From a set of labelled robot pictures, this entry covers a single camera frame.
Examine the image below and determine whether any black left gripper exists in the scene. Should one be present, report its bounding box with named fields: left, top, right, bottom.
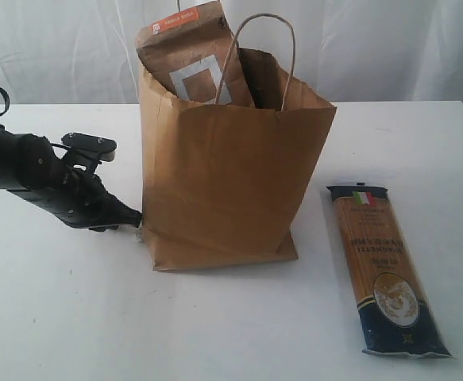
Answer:
left=10, top=174, right=141, bottom=230

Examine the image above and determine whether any brown paper shopping bag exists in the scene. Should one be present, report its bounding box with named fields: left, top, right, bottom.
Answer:
left=139, top=31, right=336, bottom=271

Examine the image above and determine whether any brown kraft coffee pouch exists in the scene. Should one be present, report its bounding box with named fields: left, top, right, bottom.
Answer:
left=135, top=1, right=253, bottom=107

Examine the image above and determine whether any spaghetti packet dark blue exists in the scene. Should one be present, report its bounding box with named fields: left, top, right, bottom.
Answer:
left=328, top=183, right=451, bottom=358

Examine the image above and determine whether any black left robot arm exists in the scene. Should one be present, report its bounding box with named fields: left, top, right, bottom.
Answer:
left=0, top=125, right=142, bottom=232

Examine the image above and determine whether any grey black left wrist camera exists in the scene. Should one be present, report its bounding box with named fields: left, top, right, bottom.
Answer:
left=52, top=133, right=117, bottom=175

